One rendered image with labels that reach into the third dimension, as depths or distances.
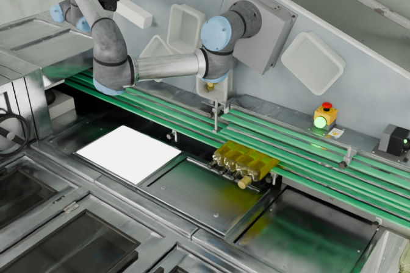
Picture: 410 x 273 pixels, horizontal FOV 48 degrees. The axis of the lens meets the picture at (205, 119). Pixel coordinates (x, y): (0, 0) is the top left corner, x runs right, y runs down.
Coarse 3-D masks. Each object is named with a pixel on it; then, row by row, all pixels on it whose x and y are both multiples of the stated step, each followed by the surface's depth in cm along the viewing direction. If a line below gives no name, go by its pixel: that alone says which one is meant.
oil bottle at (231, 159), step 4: (236, 148) 199; (240, 148) 199; (244, 148) 199; (248, 148) 199; (232, 152) 196; (236, 152) 196; (240, 152) 196; (244, 152) 196; (228, 156) 194; (232, 156) 194; (236, 156) 194; (240, 156) 194; (224, 160) 193; (228, 160) 192; (232, 160) 192; (236, 160) 192; (224, 164) 193; (228, 164) 191; (232, 164) 191; (232, 168) 192
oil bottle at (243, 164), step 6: (252, 150) 198; (246, 156) 194; (252, 156) 194; (258, 156) 194; (240, 162) 190; (246, 162) 190; (252, 162) 191; (240, 168) 188; (246, 168) 188; (246, 174) 190
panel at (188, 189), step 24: (168, 144) 227; (96, 168) 214; (168, 168) 211; (192, 168) 212; (216, 168) 211; (144, 192) 197; (168, 192) 197; (192, 192) 198; (216, 192) 198; (240, 192) 197; (264, 192) 196; (192, 216) 184; (216, 216) 184; (240, 216) 184
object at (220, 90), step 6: (198, 78) 217; (198, 84) 219; (204, 84) 222; (216, 84) 221; (222, 84) 219; (198, 90) 220; (216, 90) 222; (222, 90) 220; (204, 96) 219; (210, 96) 218; (216, 96) 218; (222, 96) 218
